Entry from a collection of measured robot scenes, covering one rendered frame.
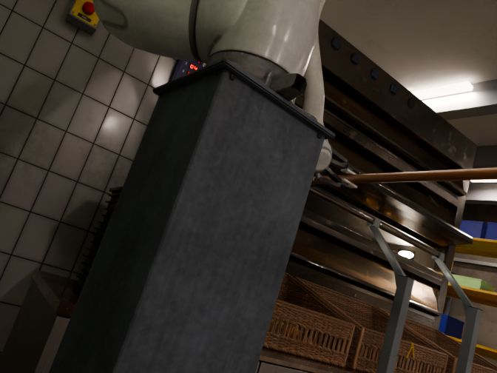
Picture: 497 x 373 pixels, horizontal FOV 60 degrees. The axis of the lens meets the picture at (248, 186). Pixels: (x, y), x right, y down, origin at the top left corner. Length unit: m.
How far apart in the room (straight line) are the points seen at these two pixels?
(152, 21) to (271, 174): 0.33
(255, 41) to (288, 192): 0.23
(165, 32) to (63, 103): 0.95
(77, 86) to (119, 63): 0.18
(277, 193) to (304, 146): 0.09
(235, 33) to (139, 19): 0.18
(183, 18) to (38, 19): 1.04
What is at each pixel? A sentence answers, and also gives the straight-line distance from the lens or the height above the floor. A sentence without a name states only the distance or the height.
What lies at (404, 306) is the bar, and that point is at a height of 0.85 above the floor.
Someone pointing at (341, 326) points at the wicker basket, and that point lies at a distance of 1.61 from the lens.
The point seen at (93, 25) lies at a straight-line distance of 1.68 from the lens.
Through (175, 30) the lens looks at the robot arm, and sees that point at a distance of 0.74.
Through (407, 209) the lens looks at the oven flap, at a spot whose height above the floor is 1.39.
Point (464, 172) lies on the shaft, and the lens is 1.25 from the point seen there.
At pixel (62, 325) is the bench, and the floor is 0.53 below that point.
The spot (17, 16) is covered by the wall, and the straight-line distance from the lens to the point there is 1.72.
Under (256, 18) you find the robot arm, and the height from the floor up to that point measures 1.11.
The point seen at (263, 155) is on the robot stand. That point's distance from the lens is 0.58.
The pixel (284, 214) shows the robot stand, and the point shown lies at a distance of 0.61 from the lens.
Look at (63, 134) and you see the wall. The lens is 1.64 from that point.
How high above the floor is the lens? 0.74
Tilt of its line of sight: 13 degrees up
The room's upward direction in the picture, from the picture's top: 18 degrees clockwise
